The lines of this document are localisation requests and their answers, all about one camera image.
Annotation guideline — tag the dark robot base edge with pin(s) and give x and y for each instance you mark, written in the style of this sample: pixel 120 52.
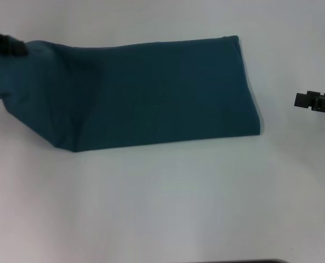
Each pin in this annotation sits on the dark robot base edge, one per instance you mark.
pixel 255 261

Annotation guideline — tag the teal t-shirt with FREE print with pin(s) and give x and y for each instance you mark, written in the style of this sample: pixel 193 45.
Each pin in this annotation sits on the teal t-shirt with FREE print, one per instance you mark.
pixel 137 96

